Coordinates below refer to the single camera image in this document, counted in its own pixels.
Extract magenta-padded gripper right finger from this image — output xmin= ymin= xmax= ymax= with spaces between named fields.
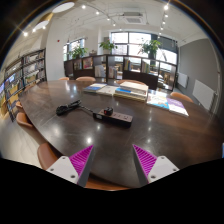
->
xmin=131 ymin=143 xmax=181 ymax=188

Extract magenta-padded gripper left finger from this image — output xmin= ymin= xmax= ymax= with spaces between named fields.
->
xmin=45 ymin=144 xmax=96 ymax=188

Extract orange chairs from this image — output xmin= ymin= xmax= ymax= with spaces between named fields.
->
xmin=14 ymin=75 xmax=195 ymax=192

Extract black power strip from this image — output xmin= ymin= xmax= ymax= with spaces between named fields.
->
xmin=92 ymin=109 xmax=134 ymax=128

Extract colourful illustrated book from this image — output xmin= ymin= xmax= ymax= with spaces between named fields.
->
xmin=146 ymin=92 xmax=171 ymax=110

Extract tan hardcover book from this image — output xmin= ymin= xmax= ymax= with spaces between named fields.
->
xmin=113 ymin=91 xmax=148 ymax=103

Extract thick white book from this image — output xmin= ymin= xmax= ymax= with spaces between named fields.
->
xmin=119 ymin=81 xmax=150 ymax=96

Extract blue cover book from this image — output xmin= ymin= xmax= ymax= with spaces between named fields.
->
xmin=83 ymin=83 xmax=107 ymax=94

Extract blue and white book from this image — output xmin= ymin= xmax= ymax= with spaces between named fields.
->
xmin=114 ymin=87 xmax=148 ymax=100

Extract dark open divider shelf unit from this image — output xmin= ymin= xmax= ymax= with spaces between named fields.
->
xmin=63 ymin=54 xmax=178 ymax=92

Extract small leafy potted plant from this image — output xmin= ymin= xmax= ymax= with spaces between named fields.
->
xmin=68 ymin=44 xmax=90 ymax=60

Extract large leafy potted plant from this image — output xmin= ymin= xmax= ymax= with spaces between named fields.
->
xmin=138 ymin=38 xmax=162 ymax=60

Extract medium leafy potted plant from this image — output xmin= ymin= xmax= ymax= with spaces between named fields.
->
xmin=99 ymin=39 xmax=118 ymax=55

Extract ceiling air conditioner unit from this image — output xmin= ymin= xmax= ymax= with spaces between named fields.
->
xmin=120 ymin=12 xmax=147 ymax=25

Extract ceiling track spotlights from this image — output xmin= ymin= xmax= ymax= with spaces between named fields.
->
xmin=21 ymin=2 xmax=171 ymax=38

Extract round white ceiling lamps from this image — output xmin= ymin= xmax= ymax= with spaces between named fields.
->
xmin=33 ymin=1 xmax=76 ymax=32

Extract black coiled power cable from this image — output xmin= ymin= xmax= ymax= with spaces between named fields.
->
xmin=55 ymin=99 xmax=96 ymax=117

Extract large white wall radiator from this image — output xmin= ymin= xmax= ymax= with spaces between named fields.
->
xmin=192 ymin=79 xmax=216 ymax=111

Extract small white wall radiator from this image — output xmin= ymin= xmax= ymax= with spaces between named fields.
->
xmin=177 ymin=71 xmax=189 ymax=89

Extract tall wall bookshelf unit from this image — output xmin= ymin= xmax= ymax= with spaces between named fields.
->
xmin=0 ymin=48 xmax=47 ymax=122

